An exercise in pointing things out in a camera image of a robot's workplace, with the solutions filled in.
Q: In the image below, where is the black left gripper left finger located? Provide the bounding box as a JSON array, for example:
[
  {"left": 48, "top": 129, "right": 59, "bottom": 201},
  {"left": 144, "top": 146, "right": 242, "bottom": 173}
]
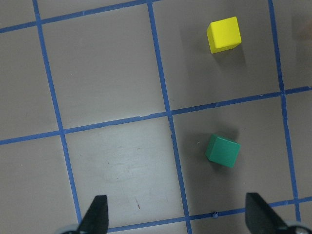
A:
[{"left": 77, "top": 195, "right": 108, "bottom": 234}]

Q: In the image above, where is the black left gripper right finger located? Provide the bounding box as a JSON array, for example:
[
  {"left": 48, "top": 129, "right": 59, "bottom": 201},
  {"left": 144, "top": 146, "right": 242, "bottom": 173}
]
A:
[{"left": 245, "top": 193, "right": 289, "bottom": 234}]

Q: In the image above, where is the green wooden block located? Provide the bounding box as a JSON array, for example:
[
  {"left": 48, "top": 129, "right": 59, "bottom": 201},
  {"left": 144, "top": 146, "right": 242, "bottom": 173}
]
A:
[{"left": 205, "top": 134, "right": 241, "bottom": 168}]

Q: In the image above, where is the yellow wooden block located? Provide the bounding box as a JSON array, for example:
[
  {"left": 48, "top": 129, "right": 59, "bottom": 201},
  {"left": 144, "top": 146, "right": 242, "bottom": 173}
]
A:
[{"left": 206, "top": 17, "right": 242, "bottom": 54}]

